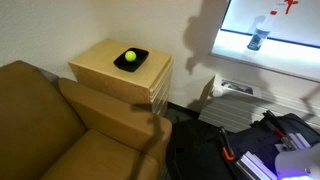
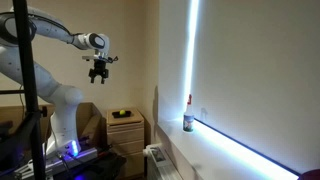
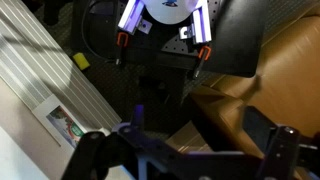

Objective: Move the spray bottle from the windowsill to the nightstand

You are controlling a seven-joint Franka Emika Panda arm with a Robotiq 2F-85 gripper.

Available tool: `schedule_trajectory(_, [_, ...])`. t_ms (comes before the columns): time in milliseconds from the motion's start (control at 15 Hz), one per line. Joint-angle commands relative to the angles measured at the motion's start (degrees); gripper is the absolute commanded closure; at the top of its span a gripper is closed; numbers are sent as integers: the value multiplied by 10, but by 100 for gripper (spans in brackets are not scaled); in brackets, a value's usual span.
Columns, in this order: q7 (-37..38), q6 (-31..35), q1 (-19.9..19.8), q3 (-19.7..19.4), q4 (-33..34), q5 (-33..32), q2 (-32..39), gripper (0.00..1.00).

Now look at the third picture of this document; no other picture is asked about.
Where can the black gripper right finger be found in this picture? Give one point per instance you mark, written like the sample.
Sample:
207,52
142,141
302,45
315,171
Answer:
278,146

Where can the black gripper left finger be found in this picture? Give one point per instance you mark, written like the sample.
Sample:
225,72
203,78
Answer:
87,155

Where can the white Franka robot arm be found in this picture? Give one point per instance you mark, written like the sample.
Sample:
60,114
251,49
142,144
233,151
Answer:
170,11

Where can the printed label sheet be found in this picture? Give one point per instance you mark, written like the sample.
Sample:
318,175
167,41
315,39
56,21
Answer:
63,125

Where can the brown leather sofa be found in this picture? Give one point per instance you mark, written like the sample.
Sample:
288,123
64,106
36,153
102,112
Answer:
283,83

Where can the yellow sponge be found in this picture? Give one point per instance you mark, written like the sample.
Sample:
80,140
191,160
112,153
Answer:
81,61

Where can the orange black bar clamp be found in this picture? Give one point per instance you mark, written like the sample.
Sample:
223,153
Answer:
202,58
122,41

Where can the black perforated robot table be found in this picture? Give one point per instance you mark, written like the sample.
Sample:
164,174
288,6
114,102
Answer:
233,36

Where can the white wall heater unit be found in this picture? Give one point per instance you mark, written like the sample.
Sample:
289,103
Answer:
43,56

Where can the small aluminium angle bracket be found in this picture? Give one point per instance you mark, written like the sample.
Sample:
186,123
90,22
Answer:
186,32
145,26

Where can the aluminium profile rail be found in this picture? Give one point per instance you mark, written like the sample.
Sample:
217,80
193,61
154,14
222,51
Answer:
201,26
130,16

